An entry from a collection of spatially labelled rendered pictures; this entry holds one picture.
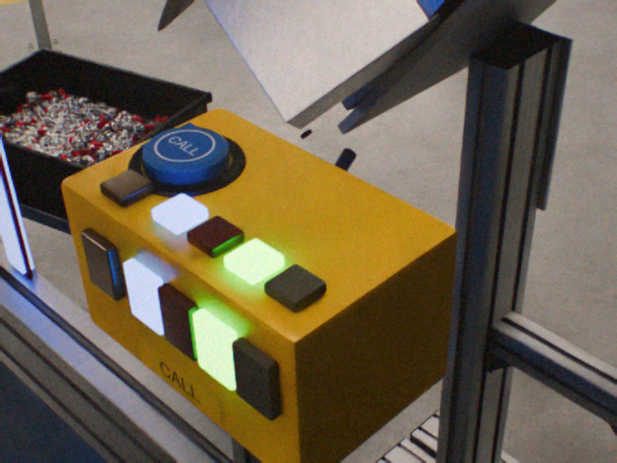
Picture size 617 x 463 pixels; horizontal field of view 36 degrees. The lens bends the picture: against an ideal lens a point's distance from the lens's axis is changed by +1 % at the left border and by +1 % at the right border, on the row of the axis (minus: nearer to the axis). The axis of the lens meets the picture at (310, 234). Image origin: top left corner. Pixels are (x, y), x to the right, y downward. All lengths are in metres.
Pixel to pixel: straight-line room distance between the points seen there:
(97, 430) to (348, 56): 0.35
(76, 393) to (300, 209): 0.31
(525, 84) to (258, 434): 0.59
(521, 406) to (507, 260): 0.79
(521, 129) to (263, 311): 0.63
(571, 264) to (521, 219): 1.13
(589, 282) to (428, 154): 0.61
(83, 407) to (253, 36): 0.32
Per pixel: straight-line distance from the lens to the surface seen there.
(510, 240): 1.04
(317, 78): 0.77
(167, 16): 0.95
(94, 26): 3.31
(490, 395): 1.19
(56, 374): 0.70
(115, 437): 0.66
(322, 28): 0.78
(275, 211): 0.41
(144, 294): 0.41
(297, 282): 0.36
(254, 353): 0.37
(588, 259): 2.18
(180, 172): 0.43
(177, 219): 0.40
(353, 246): 0.39
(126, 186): 0.43
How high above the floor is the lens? 1.31
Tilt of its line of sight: 37 degrees down
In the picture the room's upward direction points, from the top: 2 degrees counter-clockwise
